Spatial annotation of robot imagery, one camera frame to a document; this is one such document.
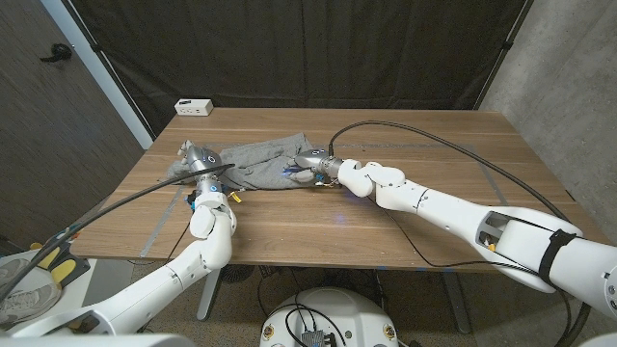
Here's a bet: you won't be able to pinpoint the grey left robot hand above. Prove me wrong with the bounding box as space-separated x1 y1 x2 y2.
176 139 228 195

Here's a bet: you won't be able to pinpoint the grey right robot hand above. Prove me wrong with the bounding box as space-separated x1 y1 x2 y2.
282 147 346 187

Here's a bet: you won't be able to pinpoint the grey shorts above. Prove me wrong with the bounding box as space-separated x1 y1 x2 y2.
166 132 319 192

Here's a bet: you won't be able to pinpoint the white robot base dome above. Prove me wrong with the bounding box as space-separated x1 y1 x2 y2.
258 286 400 347

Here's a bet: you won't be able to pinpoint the white power strip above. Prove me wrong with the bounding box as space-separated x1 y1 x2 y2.
174 98 215 118

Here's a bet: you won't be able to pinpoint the round black floor fan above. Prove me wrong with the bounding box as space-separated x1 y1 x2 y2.
226 263 255 284

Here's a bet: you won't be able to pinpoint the black backdrop curtain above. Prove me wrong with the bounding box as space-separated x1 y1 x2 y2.
62 0 534 139

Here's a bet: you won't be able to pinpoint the white table leg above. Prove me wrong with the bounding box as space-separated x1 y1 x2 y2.
196 269 221 322

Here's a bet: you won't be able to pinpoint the black backdrop stand pole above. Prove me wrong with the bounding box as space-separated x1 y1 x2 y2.
474 0 535 111
61 0 158 141

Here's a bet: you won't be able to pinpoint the black box on base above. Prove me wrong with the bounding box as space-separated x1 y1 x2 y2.
301 330 338 347

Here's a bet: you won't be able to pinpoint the yellow and black pedal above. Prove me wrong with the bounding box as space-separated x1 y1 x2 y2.
31 235 92 285

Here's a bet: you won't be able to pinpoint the dark wooden door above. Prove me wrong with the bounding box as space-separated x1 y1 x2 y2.
0 0 146 252

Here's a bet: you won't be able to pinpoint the grey table leg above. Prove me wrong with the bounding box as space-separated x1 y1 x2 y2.
441 269 472 334

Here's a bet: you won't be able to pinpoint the white robot torso edge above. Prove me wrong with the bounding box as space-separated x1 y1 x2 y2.
0 332 197 347

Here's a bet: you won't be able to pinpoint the grey sneaker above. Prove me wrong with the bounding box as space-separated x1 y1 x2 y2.
0 257 30 290
0 281 62 327

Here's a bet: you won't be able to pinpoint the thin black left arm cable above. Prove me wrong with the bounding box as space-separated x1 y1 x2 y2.
166 219 194 264

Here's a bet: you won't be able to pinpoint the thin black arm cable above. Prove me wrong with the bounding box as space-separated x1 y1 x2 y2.
166 219 194 264
385 206 575 347

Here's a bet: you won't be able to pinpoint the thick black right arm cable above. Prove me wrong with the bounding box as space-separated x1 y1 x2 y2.
327 119 594 347

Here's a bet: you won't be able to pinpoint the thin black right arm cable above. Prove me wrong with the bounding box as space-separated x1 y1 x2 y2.
385 206 575 347

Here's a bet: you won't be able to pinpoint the white door frame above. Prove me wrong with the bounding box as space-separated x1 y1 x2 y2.
40 0 155 149

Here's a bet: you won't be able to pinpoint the black cable loop on base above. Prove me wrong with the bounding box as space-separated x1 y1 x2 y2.
284 303 348 347

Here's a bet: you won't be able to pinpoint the black door handle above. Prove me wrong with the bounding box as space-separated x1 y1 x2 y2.
40 42 73 64

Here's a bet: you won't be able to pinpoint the black strap on right arm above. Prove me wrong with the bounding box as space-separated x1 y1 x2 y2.
538 229 577 285

